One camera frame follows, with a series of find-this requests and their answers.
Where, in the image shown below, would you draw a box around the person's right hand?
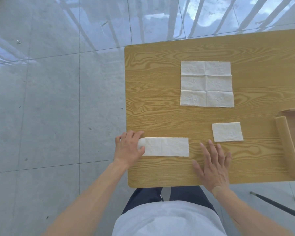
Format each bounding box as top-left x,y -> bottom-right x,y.
191,139 -> 232,194

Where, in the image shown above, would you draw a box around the white paper napkin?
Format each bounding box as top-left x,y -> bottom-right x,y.
211,122 -> 244,142
137,137 -> 190,157
180,61 -> 235,108

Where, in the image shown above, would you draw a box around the grey orange chair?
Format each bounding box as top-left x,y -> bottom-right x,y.
249,191 -> 295,226

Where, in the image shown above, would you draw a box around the beige adhesive bandage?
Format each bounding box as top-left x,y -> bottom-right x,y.
212,185 -> 223,198

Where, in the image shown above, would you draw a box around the person's right forearm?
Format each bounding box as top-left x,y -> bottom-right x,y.
215,187 -> 294,236

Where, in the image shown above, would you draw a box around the white shirt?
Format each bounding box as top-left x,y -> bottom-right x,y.
112,201 -> 228,236

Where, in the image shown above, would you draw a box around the person's left hand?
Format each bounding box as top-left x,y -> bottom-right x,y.
114,130 -> 146,169

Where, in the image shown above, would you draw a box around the person's left forearm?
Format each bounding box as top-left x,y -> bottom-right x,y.
42,161 -> 128,236

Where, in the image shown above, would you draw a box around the wooden tray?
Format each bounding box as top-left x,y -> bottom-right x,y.
275,107 -> 295,180

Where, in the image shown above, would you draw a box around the dark blue trousers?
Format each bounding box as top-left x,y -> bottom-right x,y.
122,185 -> 218,215

